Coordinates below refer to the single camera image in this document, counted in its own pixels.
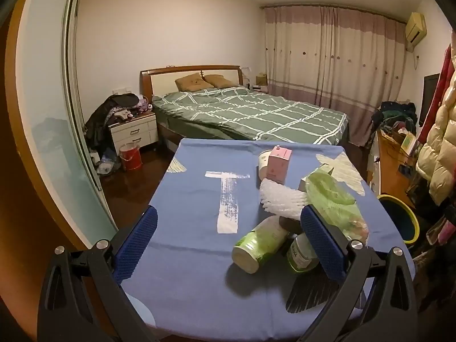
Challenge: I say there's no red bucket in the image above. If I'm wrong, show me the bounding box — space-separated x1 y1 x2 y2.
119 142 143 172

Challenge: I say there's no red quilted jacket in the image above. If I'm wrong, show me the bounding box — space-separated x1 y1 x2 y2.
427 44 456 122

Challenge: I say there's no crumpled plastic bag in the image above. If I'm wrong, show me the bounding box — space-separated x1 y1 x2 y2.
94 150 122 176

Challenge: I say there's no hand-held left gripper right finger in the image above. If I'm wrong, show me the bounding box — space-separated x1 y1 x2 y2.
300 205 419 342

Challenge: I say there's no pile of clothes on nightstand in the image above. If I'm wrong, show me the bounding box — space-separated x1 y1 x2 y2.
84 93 154 150

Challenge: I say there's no green white bottle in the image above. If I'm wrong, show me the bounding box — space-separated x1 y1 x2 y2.
231 215 291 275

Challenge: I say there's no pile of clothes on desk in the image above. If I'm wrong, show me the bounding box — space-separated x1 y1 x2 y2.
372 100 418 139

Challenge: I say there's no striped pink white curtain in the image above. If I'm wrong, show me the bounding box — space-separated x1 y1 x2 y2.
264 5 407 146

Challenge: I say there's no brown pillow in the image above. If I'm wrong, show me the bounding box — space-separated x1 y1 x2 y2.
174 73 215 92
204 74 240 88

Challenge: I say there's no yellow-rimmed dark trash bin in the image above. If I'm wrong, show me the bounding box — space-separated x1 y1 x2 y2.
377 194 420 248

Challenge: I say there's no wooden bed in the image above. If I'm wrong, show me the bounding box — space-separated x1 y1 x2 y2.
140 65 350 146

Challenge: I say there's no pink carton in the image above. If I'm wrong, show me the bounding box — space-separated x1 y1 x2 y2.
266 145 293 185

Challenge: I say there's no white foam net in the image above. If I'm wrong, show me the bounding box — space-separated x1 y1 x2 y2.
259 179 312 219

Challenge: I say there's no black television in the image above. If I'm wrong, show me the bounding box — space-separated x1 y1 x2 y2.
418 73 441 127

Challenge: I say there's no frosted glass wardrobe door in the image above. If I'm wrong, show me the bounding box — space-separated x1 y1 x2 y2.
14 0 118 234

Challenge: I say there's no green checked duvet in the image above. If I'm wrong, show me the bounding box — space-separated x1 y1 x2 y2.
151 87 349 145

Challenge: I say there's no white paper cup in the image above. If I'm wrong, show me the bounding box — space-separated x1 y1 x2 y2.
257 150 275 180

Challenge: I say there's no beige air conditioner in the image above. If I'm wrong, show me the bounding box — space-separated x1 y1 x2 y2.
404 12 427 47

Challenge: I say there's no blue star-print tablecloth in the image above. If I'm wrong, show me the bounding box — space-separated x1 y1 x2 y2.
121 137 417 325

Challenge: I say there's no green jar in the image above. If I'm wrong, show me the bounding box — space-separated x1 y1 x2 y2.
285 233 321 274

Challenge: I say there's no pink floral bag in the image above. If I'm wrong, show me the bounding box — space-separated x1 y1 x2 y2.
426 217 456 253

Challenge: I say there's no wooden desk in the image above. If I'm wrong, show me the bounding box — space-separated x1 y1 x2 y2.
367 128 417 207

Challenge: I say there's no green plastic bag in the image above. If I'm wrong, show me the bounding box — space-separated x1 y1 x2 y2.
306 168 369 245

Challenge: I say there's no beige cardboard box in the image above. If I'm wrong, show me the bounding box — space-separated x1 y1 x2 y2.
298 164 335 193

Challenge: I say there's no cream down jacket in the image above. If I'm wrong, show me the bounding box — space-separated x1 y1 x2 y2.
415 75 456 205

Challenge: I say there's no white nightstand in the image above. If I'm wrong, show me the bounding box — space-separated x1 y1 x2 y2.
109 111 159 154

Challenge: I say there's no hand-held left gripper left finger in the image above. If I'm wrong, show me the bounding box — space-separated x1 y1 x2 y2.
37 205 168 342

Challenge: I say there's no curtain rod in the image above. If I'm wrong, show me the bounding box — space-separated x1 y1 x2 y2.
259 3 407 25

